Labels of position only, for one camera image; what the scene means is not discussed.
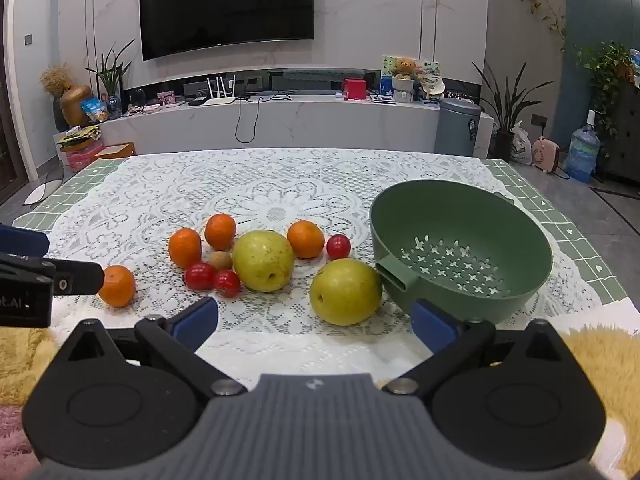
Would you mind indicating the teddy bear and clutter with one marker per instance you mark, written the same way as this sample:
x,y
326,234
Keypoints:
x,y
387,65

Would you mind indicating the pink fluffy cloth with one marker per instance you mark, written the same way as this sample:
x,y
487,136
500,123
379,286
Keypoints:
x,y
12,440

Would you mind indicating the pink box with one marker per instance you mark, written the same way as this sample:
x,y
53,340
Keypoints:
x,y
82,160

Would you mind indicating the white flat floor object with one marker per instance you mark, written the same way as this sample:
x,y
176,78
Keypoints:
x,y
42,194

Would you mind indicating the grey pedal trash can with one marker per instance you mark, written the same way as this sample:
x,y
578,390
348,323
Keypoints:
x,y
456,127

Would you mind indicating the leafy plant on cabinet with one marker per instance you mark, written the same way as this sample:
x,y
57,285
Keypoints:
x,y
607,67

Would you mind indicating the gold vase dried flowers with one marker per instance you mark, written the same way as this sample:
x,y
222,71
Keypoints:
x,y
75,105

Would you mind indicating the brown kiwi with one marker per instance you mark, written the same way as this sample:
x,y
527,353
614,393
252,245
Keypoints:
x,y
220,260

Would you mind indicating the white lace tablecloth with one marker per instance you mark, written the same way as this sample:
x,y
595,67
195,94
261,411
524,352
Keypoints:
x,y
275,200

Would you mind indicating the stack of packets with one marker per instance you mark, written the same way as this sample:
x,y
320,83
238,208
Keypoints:
x,y
77,137

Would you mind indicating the red box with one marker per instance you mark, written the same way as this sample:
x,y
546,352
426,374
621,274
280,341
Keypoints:
x,y
355,90

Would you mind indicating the wall outlet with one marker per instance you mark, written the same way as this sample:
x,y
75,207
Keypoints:
x,y
538,120

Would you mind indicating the brown teddy bear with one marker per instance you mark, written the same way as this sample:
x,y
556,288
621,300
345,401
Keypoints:
x,y
405,67

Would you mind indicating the blue snack bag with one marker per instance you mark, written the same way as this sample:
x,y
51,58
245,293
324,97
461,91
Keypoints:
x,y
95,110

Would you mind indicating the pink fan heater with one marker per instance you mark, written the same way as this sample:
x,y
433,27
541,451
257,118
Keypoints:
x,y
545,155

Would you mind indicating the pink photo card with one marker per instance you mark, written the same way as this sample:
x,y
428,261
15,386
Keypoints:
x,y
166,98

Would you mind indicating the orange mandarin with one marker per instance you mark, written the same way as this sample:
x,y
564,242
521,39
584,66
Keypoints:
x,y
117,286
220,231
305,239
185,247

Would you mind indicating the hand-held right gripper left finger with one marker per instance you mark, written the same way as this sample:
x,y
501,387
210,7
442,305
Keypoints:
x,y
197,320

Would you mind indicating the white plastic bag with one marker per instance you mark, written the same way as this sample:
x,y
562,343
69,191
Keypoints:
x,y
521,147

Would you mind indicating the green colander bowl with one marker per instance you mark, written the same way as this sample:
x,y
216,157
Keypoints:
x,y
450,220

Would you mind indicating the white hand fan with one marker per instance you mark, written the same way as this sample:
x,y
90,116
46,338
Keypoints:
x,y
432,85

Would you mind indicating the blue water jug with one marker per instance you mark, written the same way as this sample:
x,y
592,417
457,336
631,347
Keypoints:
x,y
582,152

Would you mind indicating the white router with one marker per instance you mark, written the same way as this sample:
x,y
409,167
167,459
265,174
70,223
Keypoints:
x,y
219,97

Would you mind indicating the long-leaf potted plant black pot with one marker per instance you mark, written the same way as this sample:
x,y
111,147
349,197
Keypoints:
x,y
502,145

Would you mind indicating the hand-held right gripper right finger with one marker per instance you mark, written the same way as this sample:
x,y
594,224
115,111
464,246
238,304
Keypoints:
x,y
432,325

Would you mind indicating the red tomato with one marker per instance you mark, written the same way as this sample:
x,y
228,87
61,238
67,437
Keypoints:
x,y
200,276
227,283
338,246

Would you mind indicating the white sheet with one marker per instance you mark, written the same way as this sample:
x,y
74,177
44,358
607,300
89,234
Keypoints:
x,y
610,315

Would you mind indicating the blue box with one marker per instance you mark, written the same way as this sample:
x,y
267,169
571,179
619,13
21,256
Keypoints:
x,y
387,86

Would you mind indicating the dark drawer cabinet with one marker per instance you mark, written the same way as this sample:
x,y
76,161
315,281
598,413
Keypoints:
x,y
625,130

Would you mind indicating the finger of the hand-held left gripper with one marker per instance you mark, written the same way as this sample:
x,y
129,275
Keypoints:
x,y
22,240
80,277

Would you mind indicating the orange cardboard box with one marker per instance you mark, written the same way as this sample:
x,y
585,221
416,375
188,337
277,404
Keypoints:
x,y
117,151

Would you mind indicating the black wall television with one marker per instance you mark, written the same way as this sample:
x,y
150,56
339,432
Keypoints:
x,y
225,5

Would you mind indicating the white marble television console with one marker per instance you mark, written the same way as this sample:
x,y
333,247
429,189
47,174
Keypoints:
x,y
325,125

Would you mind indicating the potted plant glass vase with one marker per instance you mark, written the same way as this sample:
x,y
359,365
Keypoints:
x,y
112,75

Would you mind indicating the yellow-green pear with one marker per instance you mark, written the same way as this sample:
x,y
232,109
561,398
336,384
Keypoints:
x,y
263,261
345,291

